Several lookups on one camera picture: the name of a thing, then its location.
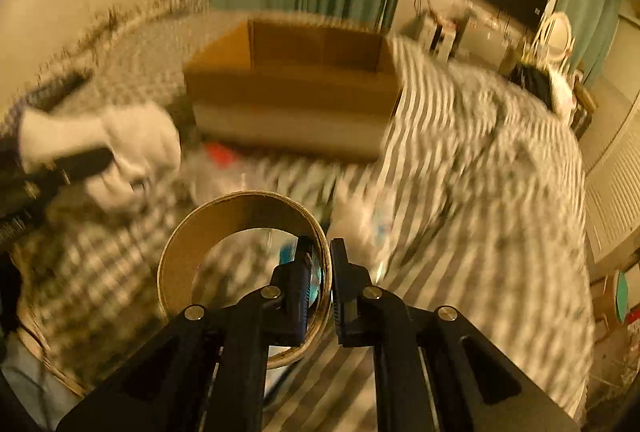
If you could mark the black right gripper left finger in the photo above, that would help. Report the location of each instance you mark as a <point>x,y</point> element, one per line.
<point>206,369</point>

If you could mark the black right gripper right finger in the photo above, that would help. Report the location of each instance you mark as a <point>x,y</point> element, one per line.
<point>434,370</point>

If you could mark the brown tape roll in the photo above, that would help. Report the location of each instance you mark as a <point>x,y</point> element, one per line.
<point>224,216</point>

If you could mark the clear plastic water bottle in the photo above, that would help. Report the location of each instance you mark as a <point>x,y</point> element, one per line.
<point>214,170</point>

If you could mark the grey checked duvet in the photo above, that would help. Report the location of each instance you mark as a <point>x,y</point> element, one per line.
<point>489,217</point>

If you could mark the white louvered wardrobe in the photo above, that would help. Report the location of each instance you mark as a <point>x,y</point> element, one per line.
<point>610,149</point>

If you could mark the open cardboard box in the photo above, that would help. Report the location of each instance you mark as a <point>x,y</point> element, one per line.
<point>309,89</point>

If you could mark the black and white clothes pile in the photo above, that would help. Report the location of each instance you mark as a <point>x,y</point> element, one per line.
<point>549,86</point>

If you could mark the white storage cabinet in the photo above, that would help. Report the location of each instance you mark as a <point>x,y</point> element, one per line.
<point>435,34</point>

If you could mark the small silver fridge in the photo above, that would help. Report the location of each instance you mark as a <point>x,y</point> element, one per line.
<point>484,37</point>

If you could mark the white oval vanity mirror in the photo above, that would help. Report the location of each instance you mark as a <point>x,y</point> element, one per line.
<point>554,40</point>

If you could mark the green corner curtain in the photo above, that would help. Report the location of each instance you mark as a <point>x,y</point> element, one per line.
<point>594,24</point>

